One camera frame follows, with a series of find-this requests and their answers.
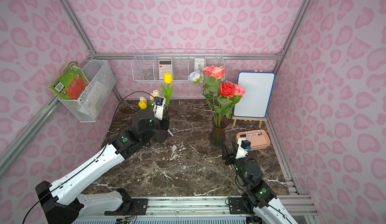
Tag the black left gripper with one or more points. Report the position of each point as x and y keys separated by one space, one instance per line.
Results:
x=164 y=123

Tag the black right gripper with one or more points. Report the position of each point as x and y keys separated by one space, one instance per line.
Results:
x=230 y=156

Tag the yellow artificial tulip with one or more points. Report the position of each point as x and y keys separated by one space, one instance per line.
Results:
x=168 y=89
x=142 y=105

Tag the pink artificial tulip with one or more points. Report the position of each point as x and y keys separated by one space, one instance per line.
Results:
x=143 y=99

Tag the pink artificial rose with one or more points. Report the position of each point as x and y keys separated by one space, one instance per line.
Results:
x=209 y=84
x=218 y=73

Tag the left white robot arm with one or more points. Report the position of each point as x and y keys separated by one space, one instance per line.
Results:
x=63 y=201

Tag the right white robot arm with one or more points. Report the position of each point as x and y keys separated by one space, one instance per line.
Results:
x=258 y=199

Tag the left red glass vase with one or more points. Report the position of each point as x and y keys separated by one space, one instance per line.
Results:
x=161 y=136

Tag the red glass vase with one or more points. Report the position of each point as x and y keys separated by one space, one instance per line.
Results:
x=161 y=136
x=218 y=133

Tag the black white whiteboard marker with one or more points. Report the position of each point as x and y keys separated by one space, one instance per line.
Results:
x=251 y=134

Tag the right red glass vase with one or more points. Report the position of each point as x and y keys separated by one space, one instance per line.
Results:
x=218 y=133

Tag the pink plastic tray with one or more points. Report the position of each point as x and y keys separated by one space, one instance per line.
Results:
x=257 y=142

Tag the round metal tin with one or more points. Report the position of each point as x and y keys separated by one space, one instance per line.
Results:
x=149 y=76

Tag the pink calculator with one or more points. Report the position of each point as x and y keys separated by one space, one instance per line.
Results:
x=164 y=66

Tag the white remote control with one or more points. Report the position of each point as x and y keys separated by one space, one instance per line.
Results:
x=199 y=64

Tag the blue framed whiteboard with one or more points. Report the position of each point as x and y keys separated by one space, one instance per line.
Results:
x=254 y=94

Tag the white paper booklet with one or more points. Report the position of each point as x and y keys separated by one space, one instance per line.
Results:
x=94 y=100

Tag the white mesh side basket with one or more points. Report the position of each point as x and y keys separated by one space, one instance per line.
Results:
x=95 y=70

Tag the green red book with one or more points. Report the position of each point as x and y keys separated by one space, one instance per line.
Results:
x=71 y=83

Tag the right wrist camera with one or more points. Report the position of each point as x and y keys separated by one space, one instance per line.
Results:
x=244 y=146

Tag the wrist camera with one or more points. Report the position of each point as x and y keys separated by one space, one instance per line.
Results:
x=158 y=107
x=244 y=146

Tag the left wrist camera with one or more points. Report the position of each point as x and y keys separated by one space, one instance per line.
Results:
x=158 y=107

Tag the white wire wall basket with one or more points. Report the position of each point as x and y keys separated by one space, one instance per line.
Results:
x=182 y=62

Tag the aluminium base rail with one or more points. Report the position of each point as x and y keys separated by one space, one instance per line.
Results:
x=204 y=210

